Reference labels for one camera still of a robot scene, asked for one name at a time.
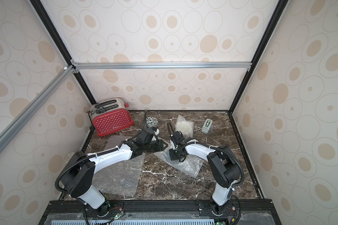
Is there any bubble wrap sheet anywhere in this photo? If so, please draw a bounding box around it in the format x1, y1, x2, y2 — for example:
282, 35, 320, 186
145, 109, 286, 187
175, 115, 194, 138
154, 141, 204, 178
86, 135, 145, 199

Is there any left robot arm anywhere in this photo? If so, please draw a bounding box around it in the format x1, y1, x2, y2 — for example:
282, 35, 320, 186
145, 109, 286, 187
54, 127, 168, 210

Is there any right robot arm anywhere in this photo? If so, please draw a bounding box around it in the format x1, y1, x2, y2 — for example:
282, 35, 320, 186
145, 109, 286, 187
169, 131, 245, 214

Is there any black white patterned bowl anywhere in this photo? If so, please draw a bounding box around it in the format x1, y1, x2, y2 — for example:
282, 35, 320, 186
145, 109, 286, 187
146, 117, 159, 128

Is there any red silver toaster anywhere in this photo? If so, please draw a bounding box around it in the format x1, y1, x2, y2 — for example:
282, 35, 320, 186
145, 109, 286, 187
88, 98, 134, 137

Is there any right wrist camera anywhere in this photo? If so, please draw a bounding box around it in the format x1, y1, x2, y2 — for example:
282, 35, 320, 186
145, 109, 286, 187
170, 140, 176, 149

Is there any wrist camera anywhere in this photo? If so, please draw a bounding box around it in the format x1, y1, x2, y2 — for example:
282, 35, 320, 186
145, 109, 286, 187
151, 127, 160, 135
170, 140, 176, 149

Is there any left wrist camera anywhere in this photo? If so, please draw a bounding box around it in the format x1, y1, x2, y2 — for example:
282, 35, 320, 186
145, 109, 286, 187
151, 127, 160, 135

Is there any horizontal aluminium rail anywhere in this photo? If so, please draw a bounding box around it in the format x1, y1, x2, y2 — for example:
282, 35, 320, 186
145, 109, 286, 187
74, 61, 252, 69

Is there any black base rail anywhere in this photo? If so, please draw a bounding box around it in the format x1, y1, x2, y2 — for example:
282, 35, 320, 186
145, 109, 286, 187
39, 198, 281, 225

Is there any left diagonal aluminium rail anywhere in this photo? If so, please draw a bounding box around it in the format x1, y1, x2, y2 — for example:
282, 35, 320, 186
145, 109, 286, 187
0, 65, 74, 153

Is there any black left frame post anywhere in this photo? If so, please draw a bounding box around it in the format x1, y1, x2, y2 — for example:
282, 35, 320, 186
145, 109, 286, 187
29, 0, 97, 105

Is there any black frame post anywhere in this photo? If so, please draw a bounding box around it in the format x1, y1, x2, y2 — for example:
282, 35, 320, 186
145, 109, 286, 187
228, 0, 289, 115
29, 0, 97, 105

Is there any black right frame post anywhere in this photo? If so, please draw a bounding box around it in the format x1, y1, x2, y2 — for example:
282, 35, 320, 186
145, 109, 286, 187
228, 0, 289, 115

